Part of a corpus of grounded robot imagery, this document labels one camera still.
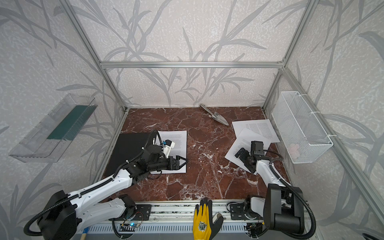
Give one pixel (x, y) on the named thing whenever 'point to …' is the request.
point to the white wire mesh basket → (301, 137)
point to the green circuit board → (128, 227)
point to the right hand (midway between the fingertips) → (242, 153)
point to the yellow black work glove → (204, 228)
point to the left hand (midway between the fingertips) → (185, 158)
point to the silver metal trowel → (216, 116)
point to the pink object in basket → (294, 150)
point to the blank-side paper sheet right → (243, 140)
